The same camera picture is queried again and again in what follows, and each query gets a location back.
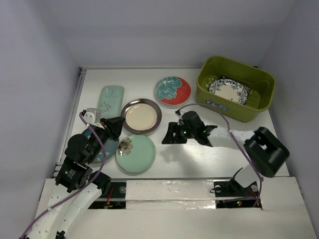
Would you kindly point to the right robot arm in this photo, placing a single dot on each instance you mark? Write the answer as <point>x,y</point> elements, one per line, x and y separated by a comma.
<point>263,151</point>

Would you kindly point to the green plastic bin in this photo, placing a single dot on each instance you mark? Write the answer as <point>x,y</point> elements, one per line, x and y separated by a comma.
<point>260,85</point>

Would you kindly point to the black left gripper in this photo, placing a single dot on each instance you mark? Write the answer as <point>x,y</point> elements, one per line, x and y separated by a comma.
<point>113,126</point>

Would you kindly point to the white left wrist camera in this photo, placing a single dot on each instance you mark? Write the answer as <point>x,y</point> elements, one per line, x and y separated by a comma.
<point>91,116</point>

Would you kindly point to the red teal floral plate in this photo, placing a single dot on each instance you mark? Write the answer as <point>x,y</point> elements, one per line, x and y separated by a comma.
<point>172,91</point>

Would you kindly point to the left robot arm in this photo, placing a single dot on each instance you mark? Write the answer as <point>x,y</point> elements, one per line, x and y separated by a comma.
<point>77,186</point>

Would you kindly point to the aluminium table rail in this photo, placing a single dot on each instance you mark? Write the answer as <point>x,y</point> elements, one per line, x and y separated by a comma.
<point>70,122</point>

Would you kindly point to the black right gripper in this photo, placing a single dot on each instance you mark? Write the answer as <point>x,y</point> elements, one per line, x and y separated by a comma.
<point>174,127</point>

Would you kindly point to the mint rectangular divided plate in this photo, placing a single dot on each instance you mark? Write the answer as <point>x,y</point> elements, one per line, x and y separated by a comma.
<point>110,101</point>

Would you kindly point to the mint green flower plate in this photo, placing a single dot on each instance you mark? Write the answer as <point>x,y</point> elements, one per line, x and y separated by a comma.
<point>135,153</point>

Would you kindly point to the dark teal round plate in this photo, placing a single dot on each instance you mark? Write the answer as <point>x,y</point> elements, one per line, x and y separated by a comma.
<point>110,146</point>

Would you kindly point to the brown rimmed cream plate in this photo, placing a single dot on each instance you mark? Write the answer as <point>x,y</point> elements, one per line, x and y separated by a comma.
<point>141,116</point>

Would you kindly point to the blue white patterned plate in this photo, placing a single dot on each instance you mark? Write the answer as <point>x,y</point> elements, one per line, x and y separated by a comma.
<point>230,90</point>

